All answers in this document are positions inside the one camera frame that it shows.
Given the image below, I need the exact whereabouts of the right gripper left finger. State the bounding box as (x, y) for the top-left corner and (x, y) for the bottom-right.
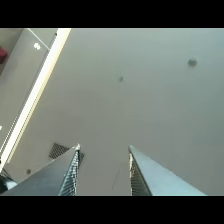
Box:
(2, 143), (82, 197)

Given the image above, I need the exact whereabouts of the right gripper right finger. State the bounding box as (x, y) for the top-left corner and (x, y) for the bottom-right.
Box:
(128, 144), (207, 197)

